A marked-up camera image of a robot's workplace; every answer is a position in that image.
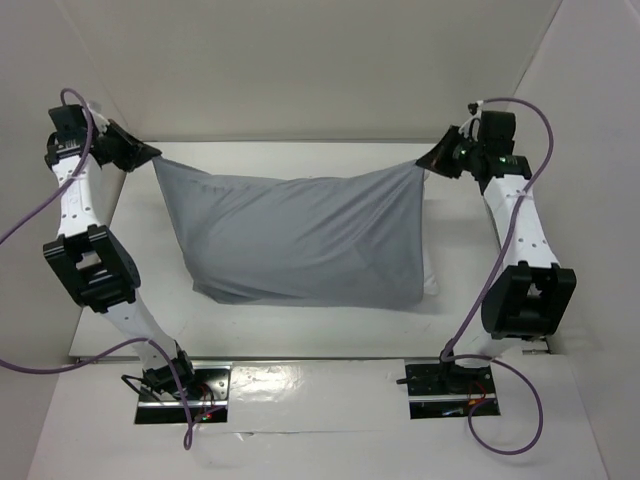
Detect grey pillowcase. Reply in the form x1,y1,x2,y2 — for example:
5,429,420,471
153,158,426,310

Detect white pillow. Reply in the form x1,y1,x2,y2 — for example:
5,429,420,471
421,171,439,297

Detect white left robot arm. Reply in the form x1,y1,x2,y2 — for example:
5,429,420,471
43,104,198,399

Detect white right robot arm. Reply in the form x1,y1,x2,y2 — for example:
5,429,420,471
416,103,577,392

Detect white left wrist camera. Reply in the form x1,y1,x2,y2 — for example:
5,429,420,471
88,101,110,134

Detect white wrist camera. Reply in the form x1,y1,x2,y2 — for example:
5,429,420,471
459,100,485,138
88,101,110,134

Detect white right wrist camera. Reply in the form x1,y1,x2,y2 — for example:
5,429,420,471
459,100,485,138

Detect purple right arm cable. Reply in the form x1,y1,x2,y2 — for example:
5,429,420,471
439,96,555,455

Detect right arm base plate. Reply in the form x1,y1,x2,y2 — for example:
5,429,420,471
396,362,500,420

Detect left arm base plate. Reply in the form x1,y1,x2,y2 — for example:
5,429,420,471
127,361,231,425

